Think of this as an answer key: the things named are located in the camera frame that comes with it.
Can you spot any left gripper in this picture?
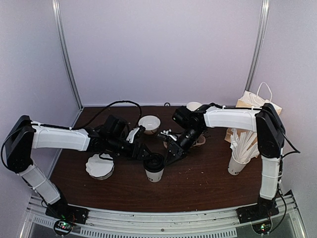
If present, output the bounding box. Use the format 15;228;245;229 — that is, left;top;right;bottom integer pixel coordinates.
107;136;154;163

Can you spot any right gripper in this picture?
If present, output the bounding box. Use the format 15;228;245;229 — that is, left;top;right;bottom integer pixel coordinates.
163;128;205;168

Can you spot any cardboard cup carrier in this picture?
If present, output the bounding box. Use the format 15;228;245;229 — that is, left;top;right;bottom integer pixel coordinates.
163;134;206;148

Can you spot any stack of white paper cups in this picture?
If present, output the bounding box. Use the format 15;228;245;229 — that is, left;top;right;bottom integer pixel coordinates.
186;102;202;111

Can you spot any single white paper cup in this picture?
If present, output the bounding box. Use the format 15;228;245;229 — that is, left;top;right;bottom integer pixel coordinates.
144;164;164;182

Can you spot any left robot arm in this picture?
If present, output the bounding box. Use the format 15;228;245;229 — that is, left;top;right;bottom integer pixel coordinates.
0;115;151;220

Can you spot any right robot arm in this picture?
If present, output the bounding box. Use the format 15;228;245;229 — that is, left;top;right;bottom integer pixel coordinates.
161;103;289;219

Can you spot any white round bowl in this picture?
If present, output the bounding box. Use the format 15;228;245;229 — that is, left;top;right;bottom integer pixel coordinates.
138;115;160;135

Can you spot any paper cup holding straws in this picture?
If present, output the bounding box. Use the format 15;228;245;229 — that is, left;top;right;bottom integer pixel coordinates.
228;151;251;176

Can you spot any brown paper bag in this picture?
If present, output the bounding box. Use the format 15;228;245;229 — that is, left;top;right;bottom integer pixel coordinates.
224;81;283;159

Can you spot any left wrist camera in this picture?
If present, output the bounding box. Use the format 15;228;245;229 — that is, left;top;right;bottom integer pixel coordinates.
126;125;146;144

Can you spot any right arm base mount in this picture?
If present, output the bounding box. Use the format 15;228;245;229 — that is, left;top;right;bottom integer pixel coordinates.
236;197;279;235

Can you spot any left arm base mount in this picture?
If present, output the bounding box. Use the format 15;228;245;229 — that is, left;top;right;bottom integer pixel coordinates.
43;200;89;237

